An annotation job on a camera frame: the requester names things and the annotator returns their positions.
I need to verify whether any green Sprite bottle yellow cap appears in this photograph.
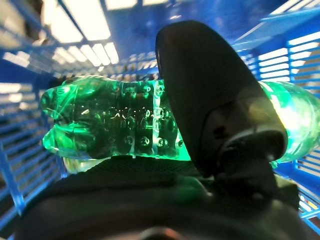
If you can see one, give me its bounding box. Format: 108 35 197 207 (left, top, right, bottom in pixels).
39 74 320 173

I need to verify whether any blue plastic shopping basket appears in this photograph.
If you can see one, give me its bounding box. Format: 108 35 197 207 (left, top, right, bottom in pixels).
0 0 320 240

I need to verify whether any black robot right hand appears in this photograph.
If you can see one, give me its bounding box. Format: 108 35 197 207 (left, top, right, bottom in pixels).
14 21 316 240

